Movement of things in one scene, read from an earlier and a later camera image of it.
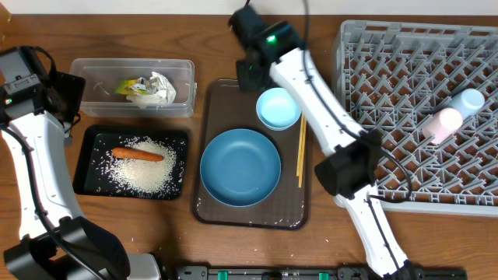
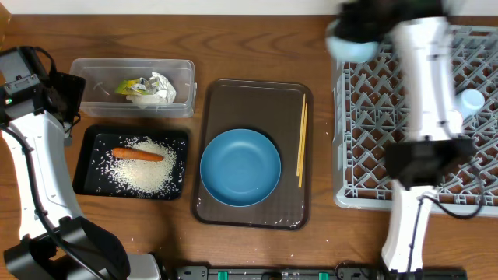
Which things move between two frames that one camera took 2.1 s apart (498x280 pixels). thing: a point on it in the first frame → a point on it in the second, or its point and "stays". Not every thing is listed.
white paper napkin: [163, 94] stays
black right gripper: [245, 82] → [349, 27]
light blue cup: [467, 102] stays
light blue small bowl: [277, 109] → [348, 51]
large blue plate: [240, 167] stays
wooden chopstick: [300, 142] stays
